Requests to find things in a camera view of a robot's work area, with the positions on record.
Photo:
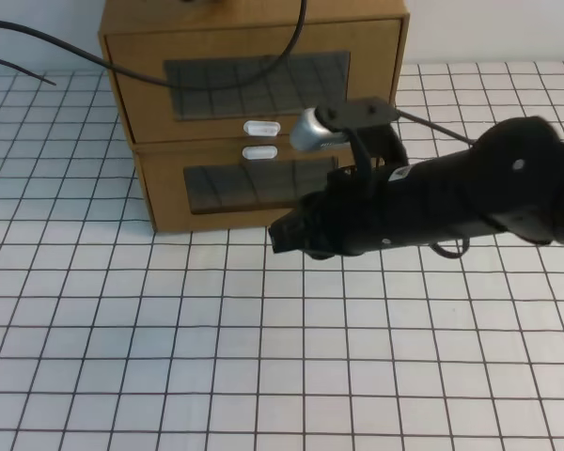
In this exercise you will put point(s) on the lower brown cardboard shoebox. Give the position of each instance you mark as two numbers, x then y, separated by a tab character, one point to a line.
207	184

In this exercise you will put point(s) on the brown cardboard drawer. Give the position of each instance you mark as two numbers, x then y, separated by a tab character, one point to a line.
331	62

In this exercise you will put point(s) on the white drawer handle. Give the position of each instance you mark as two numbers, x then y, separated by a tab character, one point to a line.
259	128
259	153

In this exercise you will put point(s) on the upper brown cardboard box shell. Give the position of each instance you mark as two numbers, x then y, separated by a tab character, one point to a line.
145	17

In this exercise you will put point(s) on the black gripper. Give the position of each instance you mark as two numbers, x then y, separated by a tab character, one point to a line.
344	219

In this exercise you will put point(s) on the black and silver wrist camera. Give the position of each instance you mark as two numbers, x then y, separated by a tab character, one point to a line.
309	135

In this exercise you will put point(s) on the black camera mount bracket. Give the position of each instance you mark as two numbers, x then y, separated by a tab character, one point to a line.
367	125

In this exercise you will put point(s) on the white grid tablecloth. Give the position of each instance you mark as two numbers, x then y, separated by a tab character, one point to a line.
113	337

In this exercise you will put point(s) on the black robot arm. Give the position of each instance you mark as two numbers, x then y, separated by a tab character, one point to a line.
510	181

